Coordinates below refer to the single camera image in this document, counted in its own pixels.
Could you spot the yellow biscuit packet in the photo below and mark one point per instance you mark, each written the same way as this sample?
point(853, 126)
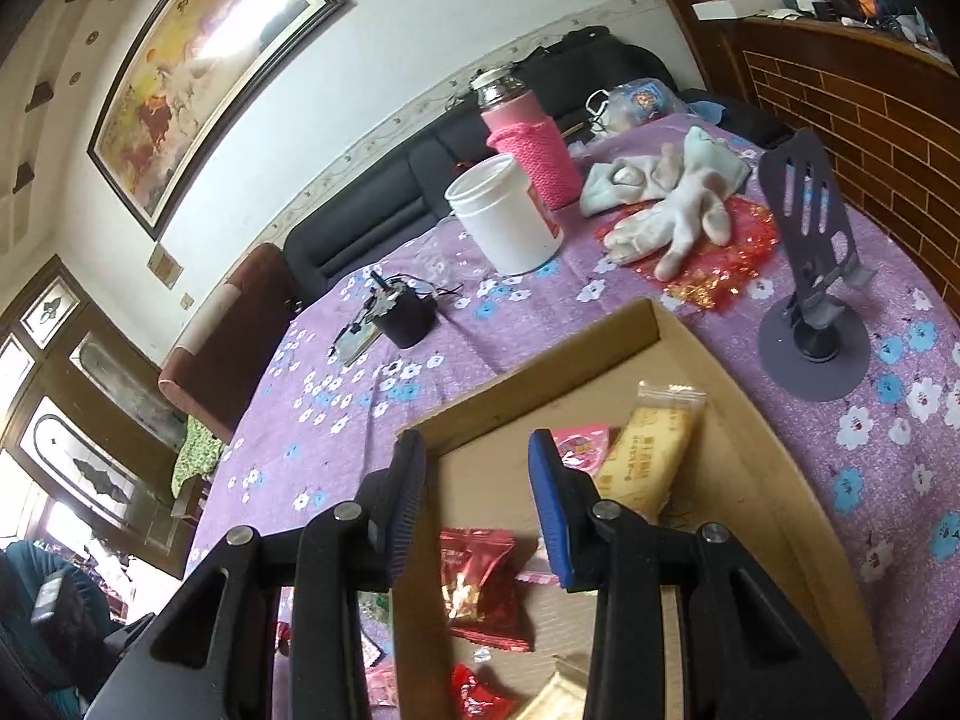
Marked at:
point(652, 454)

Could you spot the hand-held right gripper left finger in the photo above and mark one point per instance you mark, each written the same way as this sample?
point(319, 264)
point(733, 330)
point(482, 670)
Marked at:
point(405, 499)

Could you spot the green patterned cloth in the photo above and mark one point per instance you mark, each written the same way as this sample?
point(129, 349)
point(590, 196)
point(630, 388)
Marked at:
point(196, 457)

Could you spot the shallow cardboard box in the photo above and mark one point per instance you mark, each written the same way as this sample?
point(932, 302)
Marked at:
point(600, 367)

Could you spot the red foil packet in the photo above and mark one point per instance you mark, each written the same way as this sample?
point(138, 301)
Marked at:
point(480, 585)

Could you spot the yellowish flat booklet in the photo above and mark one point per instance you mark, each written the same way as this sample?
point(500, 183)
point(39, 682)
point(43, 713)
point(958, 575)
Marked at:
point(354, 341)

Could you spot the clear bag with blue item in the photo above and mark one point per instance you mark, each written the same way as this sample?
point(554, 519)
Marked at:
point(637, 101)

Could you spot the black sofa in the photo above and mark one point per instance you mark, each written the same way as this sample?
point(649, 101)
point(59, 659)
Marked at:
point(375, 195)

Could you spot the framed landscape painting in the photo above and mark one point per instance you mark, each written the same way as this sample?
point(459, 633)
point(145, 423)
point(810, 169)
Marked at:
point(195, 82)

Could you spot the white cotton glove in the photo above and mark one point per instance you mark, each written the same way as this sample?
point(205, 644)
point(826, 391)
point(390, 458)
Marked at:
point(675, 225)

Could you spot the red gold-printed plastic bag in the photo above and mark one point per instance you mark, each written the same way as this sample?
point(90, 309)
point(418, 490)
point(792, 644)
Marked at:
point(724, 262)

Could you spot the dark teal cloth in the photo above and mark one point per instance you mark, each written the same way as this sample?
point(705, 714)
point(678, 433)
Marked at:
point(30, 577)

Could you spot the brown upholstered chair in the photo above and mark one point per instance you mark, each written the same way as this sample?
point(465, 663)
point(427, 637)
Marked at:
point(225, 345)

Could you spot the black bag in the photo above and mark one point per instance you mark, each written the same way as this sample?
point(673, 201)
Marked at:
point(600, 52)

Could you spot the pink candy packet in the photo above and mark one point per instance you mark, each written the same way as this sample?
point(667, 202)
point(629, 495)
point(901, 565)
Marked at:
point(583, 446)

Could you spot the pink knit-sleeved thermos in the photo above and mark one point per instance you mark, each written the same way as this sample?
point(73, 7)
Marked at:
point(532, 150)

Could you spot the black round container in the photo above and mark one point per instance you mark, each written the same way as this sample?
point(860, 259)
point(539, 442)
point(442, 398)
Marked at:
point(405, 315)

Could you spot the white flat box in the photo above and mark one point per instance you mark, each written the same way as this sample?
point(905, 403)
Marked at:
point(731, 7)

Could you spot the small red packet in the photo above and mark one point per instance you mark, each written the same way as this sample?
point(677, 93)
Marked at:
point(472, 694)

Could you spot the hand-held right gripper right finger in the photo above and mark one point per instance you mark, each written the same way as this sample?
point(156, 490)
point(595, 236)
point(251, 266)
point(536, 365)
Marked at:
point(550, 514)

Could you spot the white plastic jar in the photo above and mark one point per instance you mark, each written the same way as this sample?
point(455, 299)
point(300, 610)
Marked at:
point(502, 217)

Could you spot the wooden brick-pattern cabinet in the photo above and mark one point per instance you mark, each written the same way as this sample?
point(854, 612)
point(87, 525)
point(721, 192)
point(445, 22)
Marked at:
point(825, 101)

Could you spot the grey phone stand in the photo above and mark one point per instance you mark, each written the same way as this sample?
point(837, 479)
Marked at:
point(814, 360)

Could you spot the white cloth gloves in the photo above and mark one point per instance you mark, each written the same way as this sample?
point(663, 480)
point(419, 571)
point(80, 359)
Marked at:
point(615, 184)

